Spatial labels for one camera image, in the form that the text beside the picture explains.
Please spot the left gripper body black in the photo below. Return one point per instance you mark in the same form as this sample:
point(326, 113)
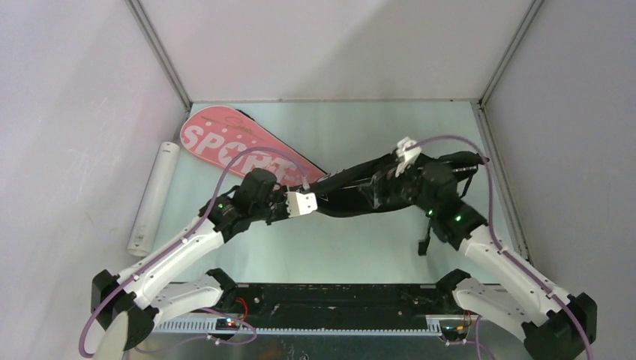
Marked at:
point(274, 209)

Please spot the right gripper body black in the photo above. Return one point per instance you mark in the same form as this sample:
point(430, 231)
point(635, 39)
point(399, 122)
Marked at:
point(405, 186)

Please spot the black racket bag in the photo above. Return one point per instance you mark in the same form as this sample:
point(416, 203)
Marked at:
point(346, 194)

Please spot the pink SPORT racket bag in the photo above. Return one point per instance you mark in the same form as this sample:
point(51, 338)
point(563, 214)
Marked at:
point(216, 134)

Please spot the white shuttlecock tube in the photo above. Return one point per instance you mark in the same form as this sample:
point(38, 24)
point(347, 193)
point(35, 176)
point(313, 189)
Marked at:
point(145, 226)

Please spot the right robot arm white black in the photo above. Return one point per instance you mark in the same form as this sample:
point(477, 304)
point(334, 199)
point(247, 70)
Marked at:
point(549, 321)

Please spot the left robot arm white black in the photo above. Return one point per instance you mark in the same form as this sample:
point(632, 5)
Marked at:
point(174, 263)

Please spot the left controller board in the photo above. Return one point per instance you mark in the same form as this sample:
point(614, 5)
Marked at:
point(226, 324)

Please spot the controller board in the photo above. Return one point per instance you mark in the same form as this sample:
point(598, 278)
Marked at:
point(226, 324)
point(455, 333)

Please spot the right controller board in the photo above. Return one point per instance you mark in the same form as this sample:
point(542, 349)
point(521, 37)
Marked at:
point(455, 333)

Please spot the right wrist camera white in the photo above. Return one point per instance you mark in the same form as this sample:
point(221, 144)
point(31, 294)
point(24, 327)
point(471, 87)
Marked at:
point(407, 151)

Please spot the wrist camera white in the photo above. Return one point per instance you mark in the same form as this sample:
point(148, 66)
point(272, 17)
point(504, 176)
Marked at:
point(407, 151)
point(299, 204)

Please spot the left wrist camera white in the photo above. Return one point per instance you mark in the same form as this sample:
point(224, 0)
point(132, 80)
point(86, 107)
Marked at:
point(299, 204)

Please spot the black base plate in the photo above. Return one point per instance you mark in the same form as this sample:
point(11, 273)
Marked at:
point(382, 307)

